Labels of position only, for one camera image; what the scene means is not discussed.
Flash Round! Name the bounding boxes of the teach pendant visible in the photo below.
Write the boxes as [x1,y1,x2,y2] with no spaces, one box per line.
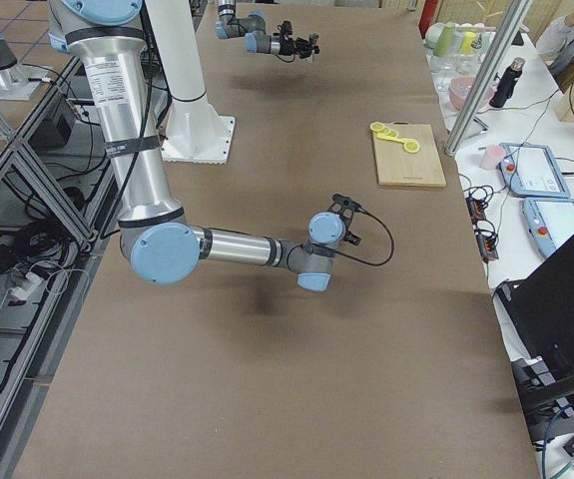
[498,143,570,199]
[521,198,574,258]

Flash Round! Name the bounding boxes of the black water bottle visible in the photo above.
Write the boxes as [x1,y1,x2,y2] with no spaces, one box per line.
[489,57,525,108]

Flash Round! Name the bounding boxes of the aluminium frame post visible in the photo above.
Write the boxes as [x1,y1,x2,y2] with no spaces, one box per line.
[444,0,532,157]

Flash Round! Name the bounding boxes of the black power adapter box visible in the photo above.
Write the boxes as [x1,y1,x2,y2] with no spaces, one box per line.
[29,102,76,150]

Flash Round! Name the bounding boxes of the yellow plastic cup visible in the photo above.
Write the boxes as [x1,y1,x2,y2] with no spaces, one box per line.
[460,31,477,55]

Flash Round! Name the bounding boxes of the green plastic cup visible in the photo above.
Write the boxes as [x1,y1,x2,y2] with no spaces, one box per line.
[424,22,456,57]

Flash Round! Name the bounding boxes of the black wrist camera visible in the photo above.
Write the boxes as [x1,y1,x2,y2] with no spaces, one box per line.
[278,20,292,36]
[328,194,365,221]

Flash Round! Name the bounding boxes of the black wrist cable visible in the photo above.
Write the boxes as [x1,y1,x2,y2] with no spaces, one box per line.
[333,205,395,267]

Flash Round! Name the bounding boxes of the bamboo cutting board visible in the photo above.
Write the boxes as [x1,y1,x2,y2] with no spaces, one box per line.
[369,122,446,188]

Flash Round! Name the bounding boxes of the pink plastic cup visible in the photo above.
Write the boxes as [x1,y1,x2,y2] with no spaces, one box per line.
[479,145,505,171]

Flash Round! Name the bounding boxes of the pink bowl with ice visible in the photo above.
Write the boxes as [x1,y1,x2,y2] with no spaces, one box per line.
[448,76,495,112]

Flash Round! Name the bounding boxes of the seated person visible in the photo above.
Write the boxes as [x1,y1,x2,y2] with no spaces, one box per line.
[536,11,574,92]

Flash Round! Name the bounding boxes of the orange black connector board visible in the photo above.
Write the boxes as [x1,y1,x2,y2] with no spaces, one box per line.
[466,197,499,263]

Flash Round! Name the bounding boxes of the steel jigger measuring cup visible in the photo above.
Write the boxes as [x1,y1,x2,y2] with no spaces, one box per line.
[307,33,318,62]

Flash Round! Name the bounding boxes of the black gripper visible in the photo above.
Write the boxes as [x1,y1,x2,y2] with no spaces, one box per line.
[279,33,319,59]

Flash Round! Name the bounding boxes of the near teach pendant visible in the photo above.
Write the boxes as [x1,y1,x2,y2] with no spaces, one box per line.
[521,198,574,258]

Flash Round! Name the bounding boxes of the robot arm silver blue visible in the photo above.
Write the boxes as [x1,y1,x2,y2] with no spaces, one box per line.
[215,0,319,63]
[49,1,346,291]

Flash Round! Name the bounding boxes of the yellow plastic knife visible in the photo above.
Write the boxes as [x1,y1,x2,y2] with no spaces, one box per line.
[376,133,412,145]

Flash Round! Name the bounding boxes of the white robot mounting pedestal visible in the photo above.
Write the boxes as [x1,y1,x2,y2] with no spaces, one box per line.
[146,0,236,165]

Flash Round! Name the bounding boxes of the black computer monitor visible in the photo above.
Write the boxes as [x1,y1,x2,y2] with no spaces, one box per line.
[495,235,574,410]

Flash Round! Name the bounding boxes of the far teach pendant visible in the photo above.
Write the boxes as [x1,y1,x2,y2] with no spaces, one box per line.
[498,143,570,199]

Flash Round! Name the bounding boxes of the lemon slice on knife end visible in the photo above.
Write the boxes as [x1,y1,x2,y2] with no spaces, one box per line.
[403,142,420,154]

